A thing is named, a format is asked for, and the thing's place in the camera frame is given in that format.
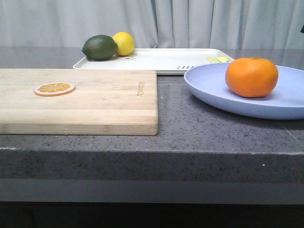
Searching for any orange mandarin fruit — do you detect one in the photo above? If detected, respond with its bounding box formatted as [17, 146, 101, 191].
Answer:
[225, 57, 279, 98]

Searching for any light blue plate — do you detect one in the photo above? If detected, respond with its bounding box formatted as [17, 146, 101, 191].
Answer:
[184, 63, 304, 120]

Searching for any white rectangular tray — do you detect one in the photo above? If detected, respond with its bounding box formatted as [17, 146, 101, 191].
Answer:
[73, 48, 234, 75]

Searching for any wooden cutting board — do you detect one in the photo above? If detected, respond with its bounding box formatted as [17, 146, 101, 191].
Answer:
[0, 68, 158, 135]

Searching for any yellow lemon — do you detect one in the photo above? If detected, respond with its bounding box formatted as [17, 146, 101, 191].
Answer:
[113, 31, 135, 56]

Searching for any green lime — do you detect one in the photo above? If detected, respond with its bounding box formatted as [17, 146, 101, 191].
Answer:
[82, 35, 118, 61]

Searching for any grey curtain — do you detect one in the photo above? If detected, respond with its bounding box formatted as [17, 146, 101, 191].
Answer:
[0, 0, 304, 49]

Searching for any orange slice toy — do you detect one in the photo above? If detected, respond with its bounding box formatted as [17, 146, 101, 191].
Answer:
[34, 82, 76, 97]

